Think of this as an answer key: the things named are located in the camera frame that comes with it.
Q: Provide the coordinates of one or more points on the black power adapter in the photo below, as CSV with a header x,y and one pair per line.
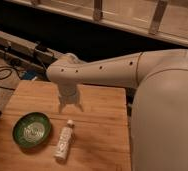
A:
x,y
40,47

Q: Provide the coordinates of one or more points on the green ceramic bowl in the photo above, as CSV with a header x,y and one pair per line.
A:
x,y
31,130

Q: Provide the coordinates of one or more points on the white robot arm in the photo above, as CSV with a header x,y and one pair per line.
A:
x,y
159,117

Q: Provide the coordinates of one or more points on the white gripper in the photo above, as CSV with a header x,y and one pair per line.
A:
x,y
69,94

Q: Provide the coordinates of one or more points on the white plastic bottle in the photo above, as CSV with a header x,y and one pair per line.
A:
x,y
65,138

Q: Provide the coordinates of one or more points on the blue object on floor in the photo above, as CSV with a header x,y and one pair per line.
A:
x,y
29,75

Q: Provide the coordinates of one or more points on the wooden window frame rail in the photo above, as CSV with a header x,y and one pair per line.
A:
x,y
165,20

